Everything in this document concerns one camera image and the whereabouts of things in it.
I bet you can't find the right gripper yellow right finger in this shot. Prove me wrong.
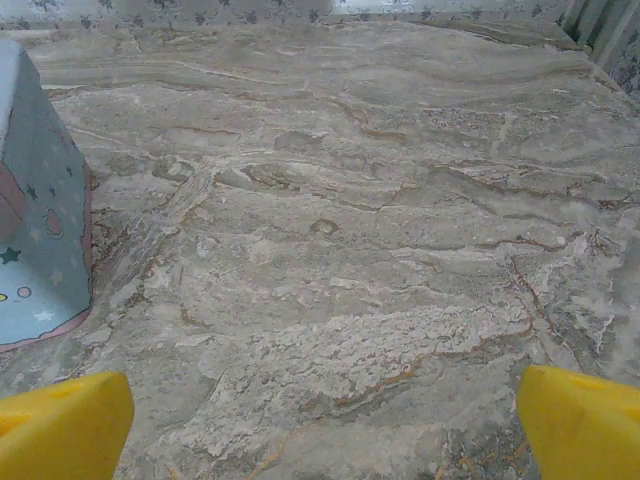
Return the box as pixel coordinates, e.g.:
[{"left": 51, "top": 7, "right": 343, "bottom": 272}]
[{"left": 516, "top": 364, "right": 640, "bottom": 480}]

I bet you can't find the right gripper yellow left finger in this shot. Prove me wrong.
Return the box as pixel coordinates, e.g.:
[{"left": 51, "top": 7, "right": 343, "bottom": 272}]
[{"left": 0, "top": 370, "right": 136, "bottom": 480}]

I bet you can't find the aluminium corner post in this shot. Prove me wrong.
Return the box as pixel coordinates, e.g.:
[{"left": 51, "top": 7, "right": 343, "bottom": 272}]
[{"left": 557, "top": 0, "right": 626, "bottom": 69}]

